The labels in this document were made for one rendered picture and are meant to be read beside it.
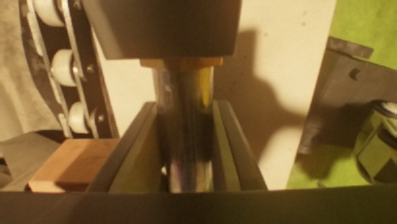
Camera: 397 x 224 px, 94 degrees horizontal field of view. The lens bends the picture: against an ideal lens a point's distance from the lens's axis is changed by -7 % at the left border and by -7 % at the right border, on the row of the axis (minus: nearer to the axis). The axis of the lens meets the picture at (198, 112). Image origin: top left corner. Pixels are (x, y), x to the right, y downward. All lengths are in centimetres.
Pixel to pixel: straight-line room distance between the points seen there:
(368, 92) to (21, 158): 123
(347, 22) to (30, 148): 124
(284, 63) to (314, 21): 4
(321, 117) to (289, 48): 92
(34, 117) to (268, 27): 33
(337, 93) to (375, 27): 41
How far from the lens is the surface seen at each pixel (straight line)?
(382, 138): 81
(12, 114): 38
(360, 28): 127
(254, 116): 23
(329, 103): 109
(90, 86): 26
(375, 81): 120
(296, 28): 21
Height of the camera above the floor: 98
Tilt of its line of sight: 60 degrees down
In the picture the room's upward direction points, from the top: 179 degrees clockwise
